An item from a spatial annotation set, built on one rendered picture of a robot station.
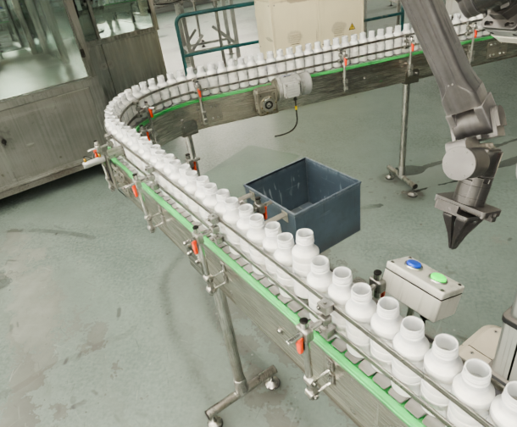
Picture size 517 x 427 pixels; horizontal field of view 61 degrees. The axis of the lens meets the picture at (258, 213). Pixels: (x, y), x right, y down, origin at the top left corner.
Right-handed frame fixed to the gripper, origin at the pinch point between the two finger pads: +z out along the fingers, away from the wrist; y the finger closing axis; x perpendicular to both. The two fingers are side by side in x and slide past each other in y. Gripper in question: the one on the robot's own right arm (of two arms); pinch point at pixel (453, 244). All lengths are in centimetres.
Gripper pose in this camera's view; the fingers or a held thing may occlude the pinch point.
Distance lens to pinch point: 94.8
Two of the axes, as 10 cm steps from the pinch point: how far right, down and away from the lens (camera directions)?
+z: -1.5, 9.2, 3.5
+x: 8.1, -0.9, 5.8
